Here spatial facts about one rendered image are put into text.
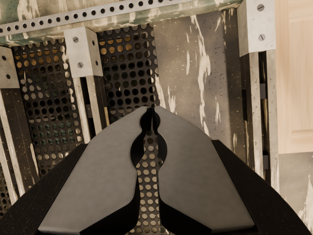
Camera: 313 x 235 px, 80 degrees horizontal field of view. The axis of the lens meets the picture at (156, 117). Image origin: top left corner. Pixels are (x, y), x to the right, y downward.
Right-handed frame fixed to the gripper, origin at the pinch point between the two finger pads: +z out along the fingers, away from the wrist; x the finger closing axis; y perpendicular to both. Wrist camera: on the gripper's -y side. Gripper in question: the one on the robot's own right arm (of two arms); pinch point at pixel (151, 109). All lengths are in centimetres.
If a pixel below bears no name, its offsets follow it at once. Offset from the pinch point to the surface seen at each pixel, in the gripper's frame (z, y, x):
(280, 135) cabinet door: 31, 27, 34
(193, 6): 43.8, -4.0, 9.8
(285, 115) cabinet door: 33, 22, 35
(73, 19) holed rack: 46, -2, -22
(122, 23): 46.3, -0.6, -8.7
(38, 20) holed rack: 47, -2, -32
